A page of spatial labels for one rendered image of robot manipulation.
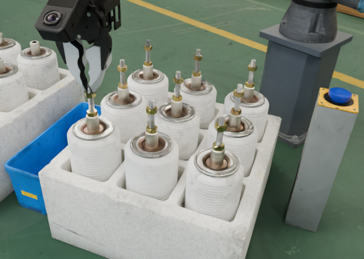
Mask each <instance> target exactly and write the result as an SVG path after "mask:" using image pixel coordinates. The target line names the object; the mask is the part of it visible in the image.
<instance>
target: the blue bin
mask: <svg viewBox="0 0 364 259"><path fill-rule="evenodd" d="M88 109H89V106H88V102H80V103H79V104H77V105H76V106H75V107H74V108H72V109H71V110H70V111H69V112H68V113H66V114H65V115H64V116H63V117H61V118H60V119H58V121H56V122H55V123H54V124H52V125H51V126H50V127H49V128H47V129H46V130H45V131H44V132H42V133H41V134H40V135H39V136H37V137H36V138H35V139H34V140H33V141H31V142H30V143H28V144H27V145H26V146H25V147H23V148H22V149H21V150H20V151H18V152H17V153H16V154H15V155H14V156H12V157H11V158H10V159H9V160H7V161H6V162H5V163H4V168H5V170H6V172H7V173H8V174H9V176H10V179H11V182H12V185H13V187H14V190H15V194H16V197H17V199H18V202H19V205H20V206H22V207H24V208H27V209H30V210H33V211H36V212H39V213H41V214H44V215H46V216H47V211H46V206H45V203H44V198H43V193H42V188H41V183H40V179H39V175H38V173H39V172H40V171H41V170H42V169H43V168H44V167H45V166H46V165H48V164H49V163H50V162H51V161H52V160H53V159H54V158H55V157H56V156H57V155H58V154H59V153H60V152H61V151H62V150H64V149H65V148H66V147H67V146H68V139H67V133H68V130H69V129H70V127H71V126H72V125H73V124H75V123H76V122H77V121H79V120H80V119H83V118H86V114H87V110H88ZM94 109H96V110H97V113H98V115H99V116H100V115H101V106H99V105H95V104H94Z"/></svg>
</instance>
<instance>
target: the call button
mask: <svg viewBox="0 0 364 259"><path fill-rule="evenodd" d="M328 95H329V97H330V99H331V100H332V101H334V102H337V103H346V102H347V101H349V100H350V99H351V97H352V94H351V92H350V91H348V90H346V89H344V88H340V87H334V88H331V89H330V90H329V92H328Z"/></svg>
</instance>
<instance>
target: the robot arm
mask: <svg viewBox="0 0 364 259"><path fill-rule="evenodd" d="M337 4H341V5H344V6H346V7H349V8H352V9H355V10H358V12H360V13H364V0H291V3H290V5H289V7H288V9H287V11H286V12H285V14H284V16H283V18H282V20H281V22H280V25H279V32H280V33H281V34H282V35H283V36H285V37H287V38H290V39H292V40H295V41H300V42H305V43H329V42H332V41H334V40H335V38H336V34H337V15H336V8H337ZM116 6H118V19H119V20H118V21H116V14H115V7H116ZM112 10H113V15H111V11H112ZM113 21H114V30H117V29H118V28H119V27H121V11H120V0H48V1H47V3H46V5H45V7H44V9H43V10H42V12H41V14H40V16H39V17H38V19H37V21H36V23H35V25H34V27H35V28H36V30H37V31H38V33H39V34H40V36H41V37H42V38H43V40H49V41H55V43H56V46H57V48H58V51H59V53H60V55H61V57H62V59H63V61H64V63H65V64H66V65H67V67H68V69H69V71H70V72H71V74H72V76H73V77H74V78H75V80H76V81H77V82H78V84H79V85H80V86H81V87H82V89H83V90H84V91H87V84H88V82H87V78H86V76H85V66H86V64H87V62H89V71H88V74H89V77H90V79H89V84H88V85H89V87H90V89H91V91H92V92H93V93H94V92H96V90H97V89H98V88H99V87H100V85H101V83H102V81H103V78H104V75H105V72H106V70H107V68H108V67H109V65H110V63H111V61H112V54H111V51H112V38H111V36H110V34H109V32H110V31H111V29H112V22H113ZM82 40H86V41H87V42H88V44H92V43H93V45H92V46H91V47H89V48H84V47H83V44H82Z"/></svg>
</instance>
